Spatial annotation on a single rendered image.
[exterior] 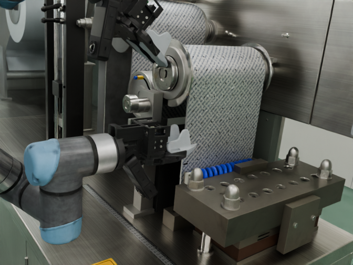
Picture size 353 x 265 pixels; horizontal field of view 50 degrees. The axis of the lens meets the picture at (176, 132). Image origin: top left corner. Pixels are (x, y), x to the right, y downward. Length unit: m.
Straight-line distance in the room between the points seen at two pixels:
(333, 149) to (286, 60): 2.73
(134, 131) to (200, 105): 0.18
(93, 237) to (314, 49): 0.67
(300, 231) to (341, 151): 2.83
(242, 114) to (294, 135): 3.01
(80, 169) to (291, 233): 0.46
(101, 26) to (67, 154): 0.24
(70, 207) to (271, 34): 0.68
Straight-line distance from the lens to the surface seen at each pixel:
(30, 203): 0.76
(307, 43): 1.01
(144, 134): 0.75
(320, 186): 0.93
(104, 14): 0.73
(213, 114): 0.87
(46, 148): 0.67
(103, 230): 0.90
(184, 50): 0.81
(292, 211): 0.83
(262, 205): 0.78
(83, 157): 0.68
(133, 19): 0.74
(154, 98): 0.85
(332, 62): 0.97
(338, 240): 1.01
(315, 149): 3.82
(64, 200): 0.70
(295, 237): 0.88
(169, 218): 0.90
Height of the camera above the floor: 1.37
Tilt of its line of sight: 17 degrees down
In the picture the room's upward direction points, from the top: 5 degrees clockwise
